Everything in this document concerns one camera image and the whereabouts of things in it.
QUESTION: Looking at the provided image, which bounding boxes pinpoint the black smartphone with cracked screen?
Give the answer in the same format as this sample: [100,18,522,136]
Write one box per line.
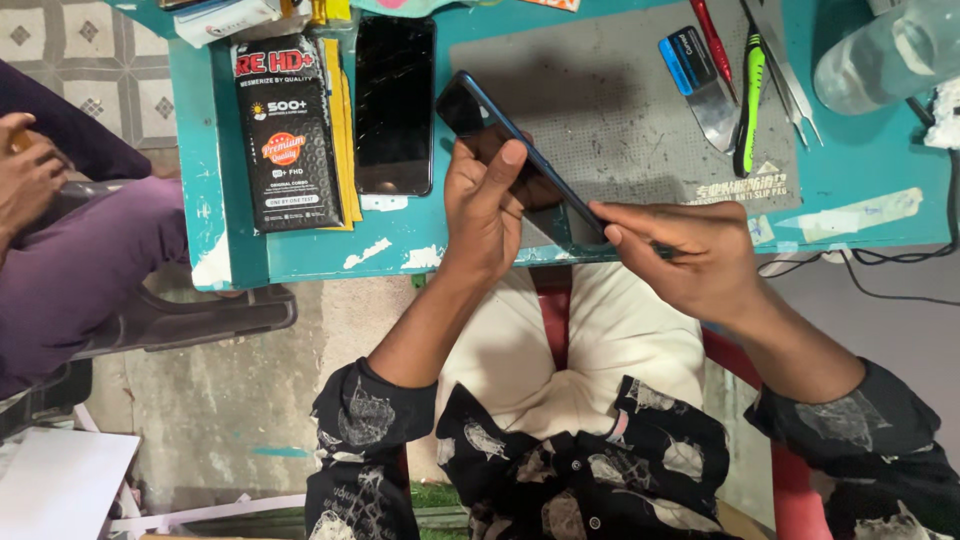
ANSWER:
[353,15,438,198]

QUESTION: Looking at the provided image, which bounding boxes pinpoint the person's black patterned shirt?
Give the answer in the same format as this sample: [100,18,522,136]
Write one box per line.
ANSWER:
[303,356,960,540]

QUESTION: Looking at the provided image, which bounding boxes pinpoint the white cardboard box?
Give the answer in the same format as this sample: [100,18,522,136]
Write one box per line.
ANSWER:
[173,0,284,48]

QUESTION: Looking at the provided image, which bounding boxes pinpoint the black cable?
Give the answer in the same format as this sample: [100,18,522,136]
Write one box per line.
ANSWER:
[756,96,960,308]

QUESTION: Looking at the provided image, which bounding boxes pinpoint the person's right hand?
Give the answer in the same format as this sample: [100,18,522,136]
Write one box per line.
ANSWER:
[588,199,763,325]

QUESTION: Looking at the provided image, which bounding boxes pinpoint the white paper sheet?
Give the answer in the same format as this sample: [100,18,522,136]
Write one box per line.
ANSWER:
[0,426,143,540]

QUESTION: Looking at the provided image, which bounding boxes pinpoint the red plastic chair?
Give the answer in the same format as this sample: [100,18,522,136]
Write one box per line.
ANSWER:
[528,265,835,540]

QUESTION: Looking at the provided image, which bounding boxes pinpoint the black plastic chair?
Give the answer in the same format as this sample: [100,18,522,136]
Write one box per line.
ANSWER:
[0,178,300,444]

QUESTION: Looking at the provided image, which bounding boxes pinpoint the silver metal tweezers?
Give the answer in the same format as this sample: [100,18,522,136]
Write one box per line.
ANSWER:
[738,0,825,150]

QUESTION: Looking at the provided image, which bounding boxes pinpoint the clear tape strip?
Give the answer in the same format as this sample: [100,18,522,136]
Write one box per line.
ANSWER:
[775,186,925,246]

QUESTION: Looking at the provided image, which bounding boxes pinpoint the yellow padded envelope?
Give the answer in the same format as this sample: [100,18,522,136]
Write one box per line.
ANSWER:
[319,37,364,231]

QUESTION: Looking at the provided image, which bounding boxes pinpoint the person's cream trousers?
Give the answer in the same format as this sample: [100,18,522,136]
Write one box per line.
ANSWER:
[435,261,708,442]

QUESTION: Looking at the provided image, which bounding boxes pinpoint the blue smartphone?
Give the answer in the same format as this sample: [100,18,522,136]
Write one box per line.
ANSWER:
[435,70,613,250]

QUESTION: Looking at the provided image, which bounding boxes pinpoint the metal scraper with blue-black handle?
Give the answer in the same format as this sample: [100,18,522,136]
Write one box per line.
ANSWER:
[657,25,741,156]

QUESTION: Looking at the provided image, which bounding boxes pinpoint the grey anti-slip work mat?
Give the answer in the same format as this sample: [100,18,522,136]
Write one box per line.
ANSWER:
[447,0,804,252]

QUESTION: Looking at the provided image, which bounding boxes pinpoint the person's left hand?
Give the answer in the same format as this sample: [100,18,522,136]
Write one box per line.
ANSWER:
[442,133,565,280]

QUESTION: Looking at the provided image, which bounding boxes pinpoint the white cotton wad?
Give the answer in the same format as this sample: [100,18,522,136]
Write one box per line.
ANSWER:
[923,81,960,150]

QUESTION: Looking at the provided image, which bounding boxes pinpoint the clear plastic bottle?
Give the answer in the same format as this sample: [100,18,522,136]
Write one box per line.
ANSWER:
[813,0,960,117]

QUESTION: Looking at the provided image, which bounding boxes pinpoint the black display packaging box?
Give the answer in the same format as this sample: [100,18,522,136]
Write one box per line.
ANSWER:
[230,33,346,234]

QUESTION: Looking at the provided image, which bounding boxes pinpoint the green and black pry tool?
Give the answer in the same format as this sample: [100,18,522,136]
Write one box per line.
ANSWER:
[732,25,768,180]

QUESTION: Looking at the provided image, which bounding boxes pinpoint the red screwdriver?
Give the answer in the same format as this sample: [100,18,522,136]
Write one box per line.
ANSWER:
[688,0,741,106]

